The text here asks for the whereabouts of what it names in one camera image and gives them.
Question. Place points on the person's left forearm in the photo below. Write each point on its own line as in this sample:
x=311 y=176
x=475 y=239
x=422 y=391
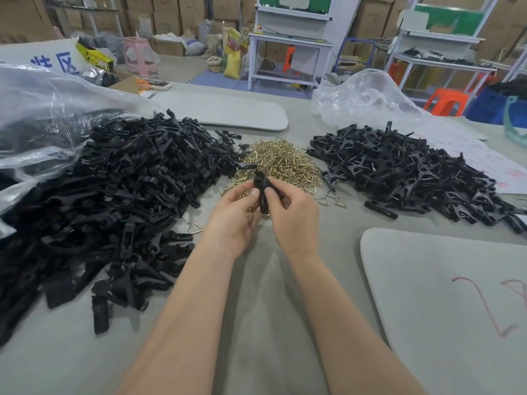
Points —
x=181 y=324

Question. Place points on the pink plastic stool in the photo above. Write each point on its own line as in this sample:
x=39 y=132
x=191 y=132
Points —
x=140 y=55

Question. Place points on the yellow and black bag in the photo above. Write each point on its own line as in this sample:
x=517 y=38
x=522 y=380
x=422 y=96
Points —
x=94 y=59

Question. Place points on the yellow sack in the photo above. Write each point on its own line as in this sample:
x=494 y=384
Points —
x=233 y=53

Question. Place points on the green transparent plastic piece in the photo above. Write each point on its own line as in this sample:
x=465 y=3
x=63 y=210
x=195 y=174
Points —
x=514 y=123

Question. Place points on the white metal workbench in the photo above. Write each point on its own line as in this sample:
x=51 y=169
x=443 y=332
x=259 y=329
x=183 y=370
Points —
x=288 y=49

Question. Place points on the white paper with red writing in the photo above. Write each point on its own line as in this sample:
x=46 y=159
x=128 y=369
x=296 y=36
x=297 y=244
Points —
x=473 y=148

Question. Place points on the pile of assembled black clips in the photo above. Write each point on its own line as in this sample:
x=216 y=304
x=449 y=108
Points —
x=411 y=172

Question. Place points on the crumpled clear plastic bag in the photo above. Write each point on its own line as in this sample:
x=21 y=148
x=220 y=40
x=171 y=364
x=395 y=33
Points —
x=362 y=98

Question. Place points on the blue plastic crate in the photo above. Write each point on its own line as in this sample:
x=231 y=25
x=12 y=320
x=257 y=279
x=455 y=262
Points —
x=494 y=104

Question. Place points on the plain grey rounded board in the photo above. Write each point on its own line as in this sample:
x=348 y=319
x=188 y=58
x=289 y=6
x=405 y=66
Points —
x=230 y=108

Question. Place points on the white banner with blue print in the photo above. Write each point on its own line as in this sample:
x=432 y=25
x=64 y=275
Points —
x=45 y=57

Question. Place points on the person's left thumb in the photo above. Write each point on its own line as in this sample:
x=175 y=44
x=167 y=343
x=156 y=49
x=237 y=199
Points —
x=253 y=201

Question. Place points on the large clear plastic bag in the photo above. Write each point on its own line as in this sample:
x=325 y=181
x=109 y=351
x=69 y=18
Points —
x=53 y=115

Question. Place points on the person's right thumb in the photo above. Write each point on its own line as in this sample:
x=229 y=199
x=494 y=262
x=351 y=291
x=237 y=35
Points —
x=272 y=203

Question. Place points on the black plastic clip piece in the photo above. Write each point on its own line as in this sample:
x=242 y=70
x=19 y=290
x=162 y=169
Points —
x=262 y=189

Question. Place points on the white workbench with green panel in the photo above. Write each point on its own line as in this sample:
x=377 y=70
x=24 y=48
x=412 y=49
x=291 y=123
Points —
x=444 y=41

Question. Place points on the grey board with red marks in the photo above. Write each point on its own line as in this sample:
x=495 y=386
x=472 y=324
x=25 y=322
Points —
x=448 y=308

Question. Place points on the large pile of black clip halves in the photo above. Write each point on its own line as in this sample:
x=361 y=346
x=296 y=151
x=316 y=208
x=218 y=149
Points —
x=111 y=193

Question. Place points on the person's left hand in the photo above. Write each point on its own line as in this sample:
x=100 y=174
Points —
x=230 y=224

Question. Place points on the stack of cardboard boxes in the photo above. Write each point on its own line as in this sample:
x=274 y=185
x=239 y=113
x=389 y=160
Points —
x=164 y=14

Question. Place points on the person's right forearm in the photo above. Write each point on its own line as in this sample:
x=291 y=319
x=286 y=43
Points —
x=350 y=324

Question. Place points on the person's right hand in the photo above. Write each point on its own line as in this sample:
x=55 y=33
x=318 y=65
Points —
x=293 y=220

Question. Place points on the orange plastic stool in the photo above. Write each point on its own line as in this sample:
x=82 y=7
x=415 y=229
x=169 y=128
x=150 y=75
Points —
x=446 y=101

